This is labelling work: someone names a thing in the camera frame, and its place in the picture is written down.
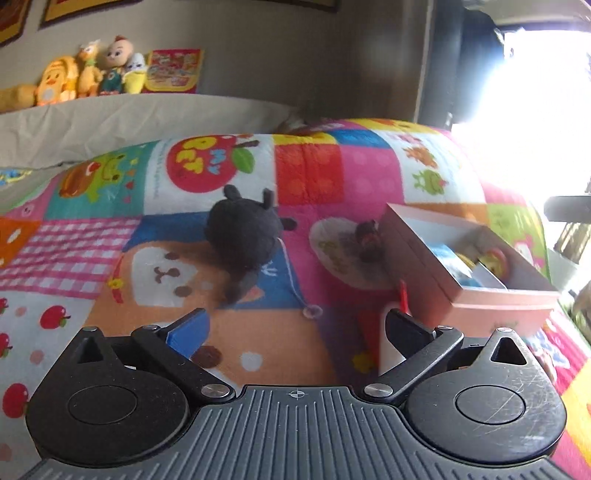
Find yellow red round toy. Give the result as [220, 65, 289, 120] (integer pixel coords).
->
[475, 247, 511, 280]

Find banana plush toy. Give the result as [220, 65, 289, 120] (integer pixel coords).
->
[122, 52, 148, 95]

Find beige bed sheet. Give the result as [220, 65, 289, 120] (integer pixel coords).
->
[0, 92, 301, 213]

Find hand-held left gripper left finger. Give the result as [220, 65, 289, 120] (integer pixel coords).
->
[68, 307, 237, 403]

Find colourful cartoon play mat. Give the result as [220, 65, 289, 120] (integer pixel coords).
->
[0, 117, 591, 480]

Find big-headed boy doll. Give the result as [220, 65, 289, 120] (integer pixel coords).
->
[99, 34, 127, 97]

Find long yellow plush toy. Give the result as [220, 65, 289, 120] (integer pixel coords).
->
[0, 84, 40, 114]

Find small dark toy figure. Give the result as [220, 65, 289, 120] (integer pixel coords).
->
[355, 220, 386, 264]

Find pink cardboard box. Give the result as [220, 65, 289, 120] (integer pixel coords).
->
[379, 202, 561, 340]

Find dark cloth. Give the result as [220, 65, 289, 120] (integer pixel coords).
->
[416, 0, 509, 125]

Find framed red yellow picture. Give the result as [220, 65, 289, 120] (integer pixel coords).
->
[0, 0, 33, 47]
[39, 0, 144, 29]

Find yellow duck plush toy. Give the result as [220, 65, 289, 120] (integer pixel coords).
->
[76, 39, 105, 99]

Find red picture book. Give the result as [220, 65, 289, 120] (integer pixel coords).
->
[142, 48, 205, 94]

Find round pink picture tin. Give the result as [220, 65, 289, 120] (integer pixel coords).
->
[308, 217, 402, 291]

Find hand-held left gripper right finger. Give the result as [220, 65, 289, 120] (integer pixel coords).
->
[361, 307, 537, 403]

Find dark grey plush toy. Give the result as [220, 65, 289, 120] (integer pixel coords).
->
[205, 184, 322, 320]

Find white blue card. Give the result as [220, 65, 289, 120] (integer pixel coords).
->
[429, 242, 481, 289]

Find blue yellow cord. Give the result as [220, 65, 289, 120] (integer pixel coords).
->
[0, 168, 34, 186]

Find yellow duck plush backpack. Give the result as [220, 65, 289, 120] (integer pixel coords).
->
[34, 55, 80, 107]

